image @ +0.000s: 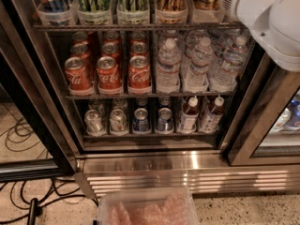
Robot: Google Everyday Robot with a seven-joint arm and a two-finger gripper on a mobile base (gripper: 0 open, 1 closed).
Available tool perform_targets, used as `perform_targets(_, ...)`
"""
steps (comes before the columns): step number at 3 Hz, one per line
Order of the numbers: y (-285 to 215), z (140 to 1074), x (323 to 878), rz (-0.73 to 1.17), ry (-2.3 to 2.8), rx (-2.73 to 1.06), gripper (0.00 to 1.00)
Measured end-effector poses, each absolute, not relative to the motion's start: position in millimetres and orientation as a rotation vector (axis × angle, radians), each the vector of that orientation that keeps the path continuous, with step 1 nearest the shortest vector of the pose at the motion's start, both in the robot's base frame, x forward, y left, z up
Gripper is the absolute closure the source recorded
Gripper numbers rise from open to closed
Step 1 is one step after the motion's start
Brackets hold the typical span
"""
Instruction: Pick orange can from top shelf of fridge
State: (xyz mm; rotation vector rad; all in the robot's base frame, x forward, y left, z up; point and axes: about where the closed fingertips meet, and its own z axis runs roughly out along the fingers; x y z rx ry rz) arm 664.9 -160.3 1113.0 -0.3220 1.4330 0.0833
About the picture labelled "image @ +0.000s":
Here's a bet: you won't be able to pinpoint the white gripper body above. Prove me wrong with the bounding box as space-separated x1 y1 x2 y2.
220 0 276 27

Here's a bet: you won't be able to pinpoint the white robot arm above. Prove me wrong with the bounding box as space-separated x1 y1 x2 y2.
208 0 300 72

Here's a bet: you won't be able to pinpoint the coca-cola can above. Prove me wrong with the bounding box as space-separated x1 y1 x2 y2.
65 57 92 91
70 43 92 62
128 55 150 88
97 56 121 90
101 43 120 60
130 42 149 57

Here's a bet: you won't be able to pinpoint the front right Coca-Cola can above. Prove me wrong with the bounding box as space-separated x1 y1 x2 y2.
128 55 150 88

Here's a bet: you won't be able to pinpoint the blue can behind right door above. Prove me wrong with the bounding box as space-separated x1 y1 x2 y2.
285 103 300 130

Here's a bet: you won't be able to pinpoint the front middle Coca-Cola can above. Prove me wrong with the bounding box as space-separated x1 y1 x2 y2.
97 56 121 90

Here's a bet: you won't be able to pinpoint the right fridge glass door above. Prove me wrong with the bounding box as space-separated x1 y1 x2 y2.
221 54 300 166

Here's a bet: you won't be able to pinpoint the blue can front right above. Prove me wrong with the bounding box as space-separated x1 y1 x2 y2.
156 108 173 134

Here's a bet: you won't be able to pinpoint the blue can front left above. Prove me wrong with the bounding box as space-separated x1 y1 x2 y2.
133 108 150 132

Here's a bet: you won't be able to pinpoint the front left Coca-Cola can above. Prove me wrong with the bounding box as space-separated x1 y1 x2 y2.
65 57 92 91

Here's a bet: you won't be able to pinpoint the silver can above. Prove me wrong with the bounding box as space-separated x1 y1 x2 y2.
84 110 103 133
110 109 128 132

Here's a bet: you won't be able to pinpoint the stainless fridge base grille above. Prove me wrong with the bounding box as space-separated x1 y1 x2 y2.
74 151 300 199

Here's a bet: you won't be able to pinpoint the silver can front left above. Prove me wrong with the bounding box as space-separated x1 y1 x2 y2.
84 110 103 133

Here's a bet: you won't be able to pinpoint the open fridge glass door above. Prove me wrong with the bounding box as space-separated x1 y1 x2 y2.
0 0 78 182

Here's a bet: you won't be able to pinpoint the front right water bottle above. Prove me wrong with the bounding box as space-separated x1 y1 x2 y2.
209 36 248 92

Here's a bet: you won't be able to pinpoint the water bottle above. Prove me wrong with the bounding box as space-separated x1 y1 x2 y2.
209 36 248 92
156 38 182 93
185 37 213 93

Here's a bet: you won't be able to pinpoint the front left water bottle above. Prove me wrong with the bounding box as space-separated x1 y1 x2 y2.
156 38 182 93

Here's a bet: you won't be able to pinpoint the front middle water bottle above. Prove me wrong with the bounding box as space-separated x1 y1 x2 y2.
185 37 213 93

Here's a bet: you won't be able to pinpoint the left tea bottle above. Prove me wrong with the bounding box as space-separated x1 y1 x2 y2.
177 97 199 134

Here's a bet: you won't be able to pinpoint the tea bottle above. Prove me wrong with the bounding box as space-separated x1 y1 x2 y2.
177 97 199 134
199 96 224 134

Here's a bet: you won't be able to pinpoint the right tea bottle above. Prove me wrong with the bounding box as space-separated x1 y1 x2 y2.
199 96 224 134

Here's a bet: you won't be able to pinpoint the clear plastic bin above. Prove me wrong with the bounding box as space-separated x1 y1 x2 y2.
97 187 200 225

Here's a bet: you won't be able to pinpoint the top wire shelf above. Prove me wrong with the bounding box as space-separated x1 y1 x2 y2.
34 22 246 32

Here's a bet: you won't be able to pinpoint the wire shelf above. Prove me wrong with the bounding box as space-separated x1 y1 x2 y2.
34 22 246 32
67 91 234 100

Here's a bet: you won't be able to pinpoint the middle wire shelf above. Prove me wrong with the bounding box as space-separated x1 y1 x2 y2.
67 91 234 100

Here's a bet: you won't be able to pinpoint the black floor cables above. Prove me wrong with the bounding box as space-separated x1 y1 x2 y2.
0 115 99 225

